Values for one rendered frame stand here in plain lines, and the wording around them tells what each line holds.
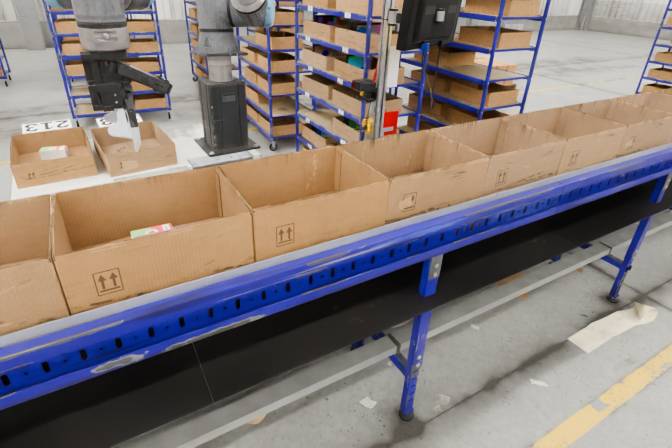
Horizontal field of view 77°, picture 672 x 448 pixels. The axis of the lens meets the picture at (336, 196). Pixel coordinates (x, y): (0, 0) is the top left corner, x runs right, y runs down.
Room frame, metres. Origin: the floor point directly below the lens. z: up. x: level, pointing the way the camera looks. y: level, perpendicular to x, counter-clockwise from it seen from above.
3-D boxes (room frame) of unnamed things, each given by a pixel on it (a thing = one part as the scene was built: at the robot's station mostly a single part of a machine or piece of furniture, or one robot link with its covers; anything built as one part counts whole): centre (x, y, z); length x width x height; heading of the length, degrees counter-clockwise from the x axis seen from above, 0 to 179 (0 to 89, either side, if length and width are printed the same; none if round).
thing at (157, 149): (1.82, 0.95, 0.80); 0.38 x 0.28 x 0.10; 37
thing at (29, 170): (1.68, 1.23, 0.80); 0.38 x 0.28 x 0.10; 34
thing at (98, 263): (0.86, 0.43, 0.96); 0.39 x 0.29 x 0.17; 121
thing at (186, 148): (1.87, 0.95, 0.74); 1.00 x 0.58 x 0.03; 124
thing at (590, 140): (1.67, -0.91, 0.96); 0.39 x 0.29 x 0.17; 121
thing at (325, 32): (3.24, 0.06, 1.19); 0.40 x 0.30 x 0.10; 31
